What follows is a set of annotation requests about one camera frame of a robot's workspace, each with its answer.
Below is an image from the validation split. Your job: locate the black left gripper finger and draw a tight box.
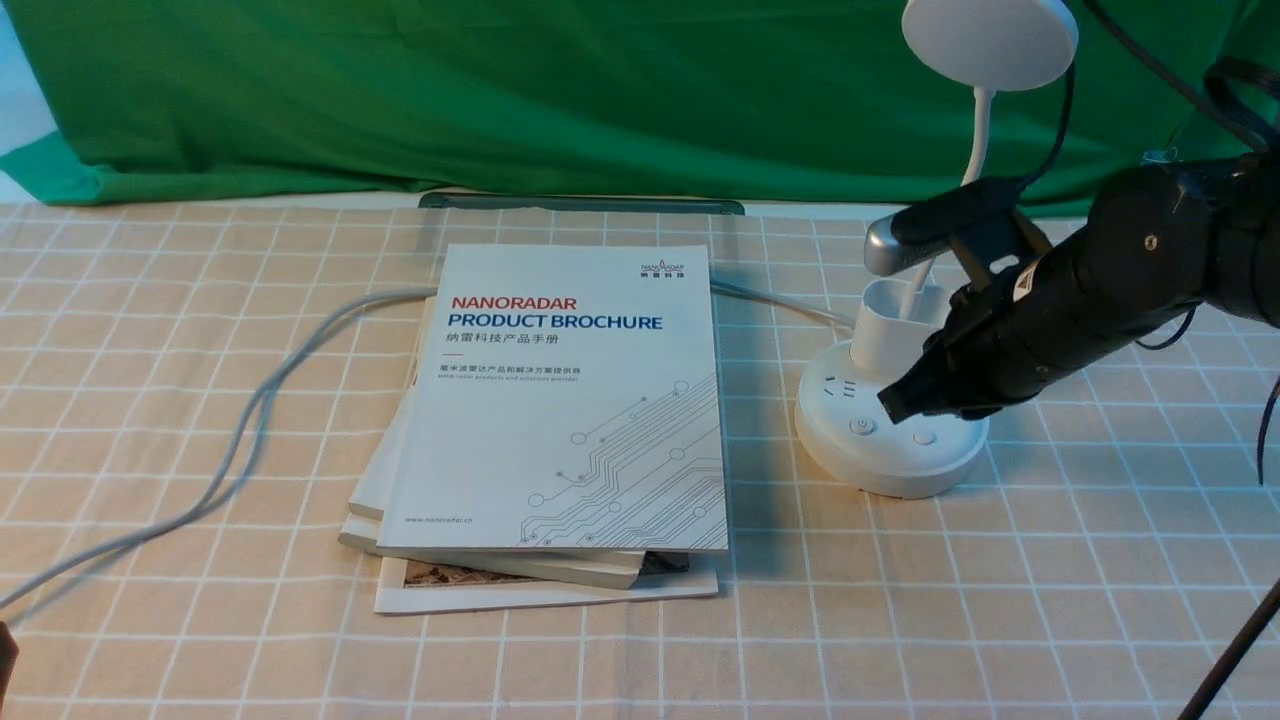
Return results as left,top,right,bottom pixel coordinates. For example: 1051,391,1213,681
0,623,19,705

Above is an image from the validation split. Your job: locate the grey power cable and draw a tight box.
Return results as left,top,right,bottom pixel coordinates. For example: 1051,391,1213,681
0,275,856,611

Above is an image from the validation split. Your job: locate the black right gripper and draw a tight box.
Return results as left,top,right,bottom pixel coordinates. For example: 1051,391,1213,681
878,165,1216,425

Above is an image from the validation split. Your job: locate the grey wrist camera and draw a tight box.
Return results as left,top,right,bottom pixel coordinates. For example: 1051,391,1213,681
863,176,1053,291

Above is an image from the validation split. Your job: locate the green backdrop cloth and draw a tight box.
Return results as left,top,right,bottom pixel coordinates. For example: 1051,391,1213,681
0,0,1280,218

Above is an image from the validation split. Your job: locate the middle white book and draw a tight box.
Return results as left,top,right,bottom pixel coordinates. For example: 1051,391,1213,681
338,297,645,591

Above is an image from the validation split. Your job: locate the beige checkered tablecloth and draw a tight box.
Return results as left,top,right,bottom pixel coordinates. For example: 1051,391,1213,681
1,204,1277,719

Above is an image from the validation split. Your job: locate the bottom white magazine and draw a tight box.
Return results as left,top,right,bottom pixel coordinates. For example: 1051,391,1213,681
372,557,721,616

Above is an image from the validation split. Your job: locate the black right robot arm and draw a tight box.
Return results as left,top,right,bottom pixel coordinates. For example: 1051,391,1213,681
878,154,1279,423

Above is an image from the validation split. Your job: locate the white desk lamp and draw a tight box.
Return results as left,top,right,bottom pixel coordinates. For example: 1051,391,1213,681
795,1,1079,498

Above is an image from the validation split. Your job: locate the white Nanoradar product brochure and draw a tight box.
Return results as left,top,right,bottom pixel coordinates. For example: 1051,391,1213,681
378,243,730,553

